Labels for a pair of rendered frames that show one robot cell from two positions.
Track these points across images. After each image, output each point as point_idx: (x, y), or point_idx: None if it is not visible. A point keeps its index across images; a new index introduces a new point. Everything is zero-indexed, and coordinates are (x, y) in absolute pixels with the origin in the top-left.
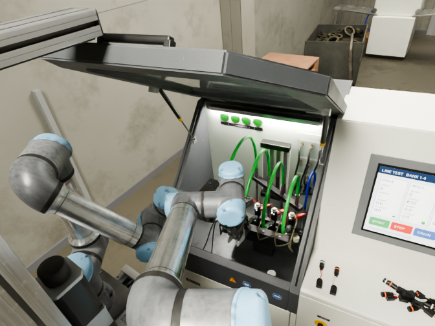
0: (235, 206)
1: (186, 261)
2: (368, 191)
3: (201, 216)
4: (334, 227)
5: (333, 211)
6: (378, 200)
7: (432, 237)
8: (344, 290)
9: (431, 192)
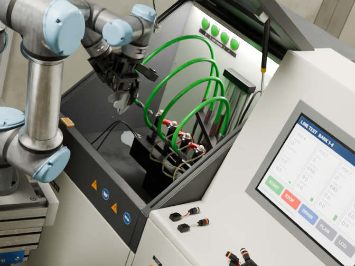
0: (121, 25)
1: None
2: (280, 142)
3: (92, 24)
4: (233, 178)
5: (240, 157)
6: (284, 157)
7: (312, 221)
8: (195, 236)
9: (331, 163)
